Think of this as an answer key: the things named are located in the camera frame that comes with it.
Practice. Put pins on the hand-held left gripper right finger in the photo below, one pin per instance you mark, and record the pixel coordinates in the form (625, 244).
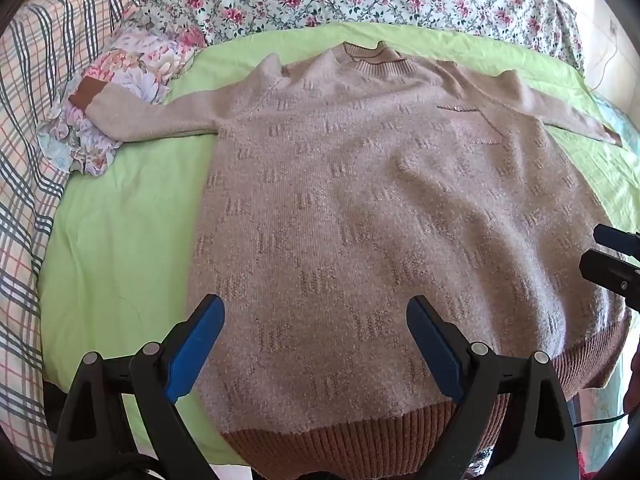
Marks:
(435, 347)

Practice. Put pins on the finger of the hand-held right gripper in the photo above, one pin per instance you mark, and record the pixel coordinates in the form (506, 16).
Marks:
(610, 270)
(617, 237)

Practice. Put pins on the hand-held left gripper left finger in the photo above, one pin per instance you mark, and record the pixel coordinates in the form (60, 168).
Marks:
(192, 347)

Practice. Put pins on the beige knitted sweater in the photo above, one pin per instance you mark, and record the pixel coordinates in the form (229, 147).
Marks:
(380, 220)

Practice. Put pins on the light green bed sheet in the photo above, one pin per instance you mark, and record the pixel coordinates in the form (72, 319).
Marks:
(125, 250)

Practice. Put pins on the plaid checked quilt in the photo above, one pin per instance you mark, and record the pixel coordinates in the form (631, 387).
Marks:
(45, 125)

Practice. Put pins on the pastel floral ruffled cloth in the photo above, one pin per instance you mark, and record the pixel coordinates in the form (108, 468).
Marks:
(125, 85)

